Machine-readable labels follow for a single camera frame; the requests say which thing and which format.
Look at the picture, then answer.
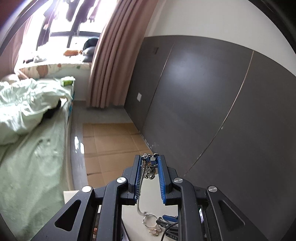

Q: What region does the white wall socket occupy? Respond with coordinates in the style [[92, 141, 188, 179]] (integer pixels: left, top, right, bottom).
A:
[[137, 93, 142, 102]]

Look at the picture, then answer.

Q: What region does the green tissue pack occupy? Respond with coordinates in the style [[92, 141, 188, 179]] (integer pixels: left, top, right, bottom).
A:
[[60, 76, 76, 86]]

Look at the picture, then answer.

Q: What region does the dark hanging shirt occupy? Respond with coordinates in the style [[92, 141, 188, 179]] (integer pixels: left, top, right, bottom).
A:
[[36, 1, 57, 50], [66, 0, 101, 36]]

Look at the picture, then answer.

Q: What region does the silver charm bracelet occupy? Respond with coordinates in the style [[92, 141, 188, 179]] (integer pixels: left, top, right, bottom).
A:
[[140, 152, 160, 180]]

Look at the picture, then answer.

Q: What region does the pink curtain right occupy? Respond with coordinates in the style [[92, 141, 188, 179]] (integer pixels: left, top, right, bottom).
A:
[[86, 0, 158, 108]]

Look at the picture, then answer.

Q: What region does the pink curtain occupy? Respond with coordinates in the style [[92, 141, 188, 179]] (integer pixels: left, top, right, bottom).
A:
[[86, 0, 158, 108], [0, 17, 32, 78]]

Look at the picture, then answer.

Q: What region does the dark pillow on sill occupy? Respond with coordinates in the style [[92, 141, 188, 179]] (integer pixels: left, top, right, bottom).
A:
[[82, 37, 99, 63]]

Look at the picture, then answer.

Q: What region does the orange plush toy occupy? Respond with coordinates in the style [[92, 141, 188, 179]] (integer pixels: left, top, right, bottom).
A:
[[63, 49, 81, 57]]

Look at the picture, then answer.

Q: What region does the flattened cardboard on floor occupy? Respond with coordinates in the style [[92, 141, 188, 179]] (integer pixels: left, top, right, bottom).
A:
[[82, 123, 152, 188]]

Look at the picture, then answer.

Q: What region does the dark hanging shirt middle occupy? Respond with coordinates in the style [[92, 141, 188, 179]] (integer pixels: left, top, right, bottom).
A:
[[66, 0, 101, 36]]

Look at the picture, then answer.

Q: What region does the white low table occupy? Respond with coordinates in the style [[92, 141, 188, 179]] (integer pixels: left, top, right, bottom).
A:
[[63, 173, 180, 241]]

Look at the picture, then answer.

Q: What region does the butterfly shell brooch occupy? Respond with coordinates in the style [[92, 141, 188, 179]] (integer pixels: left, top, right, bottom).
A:
[[149, 224, 162, 236]]

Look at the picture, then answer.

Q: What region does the light green duvet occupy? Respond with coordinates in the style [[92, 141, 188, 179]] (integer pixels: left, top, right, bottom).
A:
[[1, 78, 72, 146]]

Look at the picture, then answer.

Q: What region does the pink curtain left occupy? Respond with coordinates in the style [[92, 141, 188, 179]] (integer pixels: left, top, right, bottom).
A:
[[0, 17, 32, 78]]

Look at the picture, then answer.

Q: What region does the dark hanging shirt left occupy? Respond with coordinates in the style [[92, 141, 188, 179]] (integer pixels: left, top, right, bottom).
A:
[[36, 1, 57, 50]]

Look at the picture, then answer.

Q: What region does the bed with green sheet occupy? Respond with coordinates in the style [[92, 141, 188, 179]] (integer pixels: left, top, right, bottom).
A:
[[1, 85, 74, 240]]

